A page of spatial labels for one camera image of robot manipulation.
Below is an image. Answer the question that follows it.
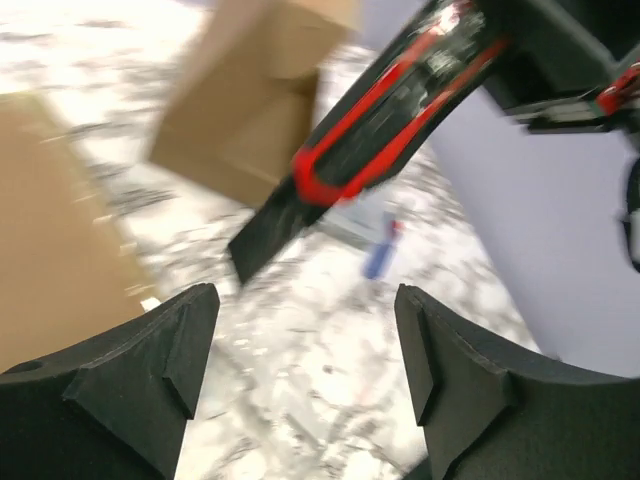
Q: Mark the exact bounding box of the taped brown cardboard box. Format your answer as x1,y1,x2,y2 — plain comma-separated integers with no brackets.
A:
1,92,161,370

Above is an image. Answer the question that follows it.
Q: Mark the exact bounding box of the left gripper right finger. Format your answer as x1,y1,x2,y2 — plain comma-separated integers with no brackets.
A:
394,285,639,480

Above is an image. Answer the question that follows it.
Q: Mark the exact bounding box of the brown cardboard express box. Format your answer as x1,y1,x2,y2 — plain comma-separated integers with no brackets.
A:
149,0,358,207

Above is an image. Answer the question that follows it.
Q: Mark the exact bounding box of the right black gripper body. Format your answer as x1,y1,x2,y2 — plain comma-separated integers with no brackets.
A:
479,1,639,134

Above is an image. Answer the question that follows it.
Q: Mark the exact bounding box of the red black utility knife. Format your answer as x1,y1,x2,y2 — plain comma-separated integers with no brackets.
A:
227,1,509,284

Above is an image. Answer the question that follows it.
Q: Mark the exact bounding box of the small blue plastic piece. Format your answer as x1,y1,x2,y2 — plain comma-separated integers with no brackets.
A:
362,212,402,280

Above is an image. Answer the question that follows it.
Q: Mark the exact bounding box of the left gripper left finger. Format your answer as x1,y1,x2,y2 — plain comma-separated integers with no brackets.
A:
1,283,220,479

